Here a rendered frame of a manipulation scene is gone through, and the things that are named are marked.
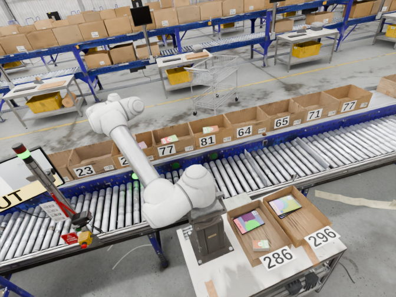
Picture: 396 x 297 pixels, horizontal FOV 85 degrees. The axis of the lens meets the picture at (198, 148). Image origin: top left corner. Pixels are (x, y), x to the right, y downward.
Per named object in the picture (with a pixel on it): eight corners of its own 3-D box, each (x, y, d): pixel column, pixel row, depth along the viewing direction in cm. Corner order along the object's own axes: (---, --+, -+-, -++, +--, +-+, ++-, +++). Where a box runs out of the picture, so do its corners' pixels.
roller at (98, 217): (93, 240, 170) (91, 237, 167) (101, 192, 211) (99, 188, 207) (99, 238, 171) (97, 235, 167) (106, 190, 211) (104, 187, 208)
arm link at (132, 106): (134, 92, 137) (114, 101, 132) (142, 91, 122) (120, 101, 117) (143, 111, 142) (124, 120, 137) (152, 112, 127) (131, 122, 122)
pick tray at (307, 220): (295, 248, 142) (298, 241, 136) (261, 205, 171) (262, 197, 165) (329, 231, 148) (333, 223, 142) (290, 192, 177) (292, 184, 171)
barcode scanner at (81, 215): (95, 224, 146) (86, 216, 140) (78, 230, 146) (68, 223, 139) (96, 216, 151) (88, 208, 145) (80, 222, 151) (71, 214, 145)
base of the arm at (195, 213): (230, 207, 119) (229, 201, 116) (192, 220, 117) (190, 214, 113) (218, 184, 133) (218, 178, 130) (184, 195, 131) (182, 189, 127)
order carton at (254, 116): (233, 141, 220) (233, 127, 209) (224, 126, 242) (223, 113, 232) (269, 132, 224) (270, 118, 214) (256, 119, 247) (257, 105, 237)
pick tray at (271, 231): (252, 268, 136) (253, 261, 129) (226, 219, 165) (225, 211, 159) (290, 251, 141) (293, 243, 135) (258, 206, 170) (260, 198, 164)
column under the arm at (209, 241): (234, 250, 146) (233, 223, 125) (198, 266, 140) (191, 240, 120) (218, 220, 165) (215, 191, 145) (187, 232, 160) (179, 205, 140)
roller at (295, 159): (309, 179, 192) (309, 175, 189) (277, 146, 233) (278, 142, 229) (313, 178, 193) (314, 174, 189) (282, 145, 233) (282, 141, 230)
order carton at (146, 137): (117, 170, 206) (111, 157, 195) (118, 151, 229) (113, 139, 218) (158, 159, 210) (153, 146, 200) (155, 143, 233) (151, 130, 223)
